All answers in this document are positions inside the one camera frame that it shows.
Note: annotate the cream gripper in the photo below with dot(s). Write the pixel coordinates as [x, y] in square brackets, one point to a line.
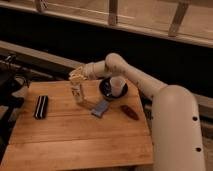
[77, 75]

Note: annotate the black striped case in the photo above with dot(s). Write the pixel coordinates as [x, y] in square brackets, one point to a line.
[41, 107]

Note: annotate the clear plastic bottle white label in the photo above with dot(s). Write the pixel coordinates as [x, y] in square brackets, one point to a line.
[77, 91]

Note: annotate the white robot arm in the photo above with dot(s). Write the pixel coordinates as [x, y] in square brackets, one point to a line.
[176, 128]

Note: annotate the dark red oblong object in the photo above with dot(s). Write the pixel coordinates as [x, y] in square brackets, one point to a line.
[129, 112]

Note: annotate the blue sponge block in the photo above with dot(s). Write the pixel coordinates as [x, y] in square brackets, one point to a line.
[100, 108]

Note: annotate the white cup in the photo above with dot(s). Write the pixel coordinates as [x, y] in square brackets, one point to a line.
[117, 84]

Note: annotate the black equipment at left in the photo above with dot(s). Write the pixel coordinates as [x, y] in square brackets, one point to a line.
[11, 81]

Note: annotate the black saucer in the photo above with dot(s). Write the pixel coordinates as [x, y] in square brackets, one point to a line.
[105, 84]

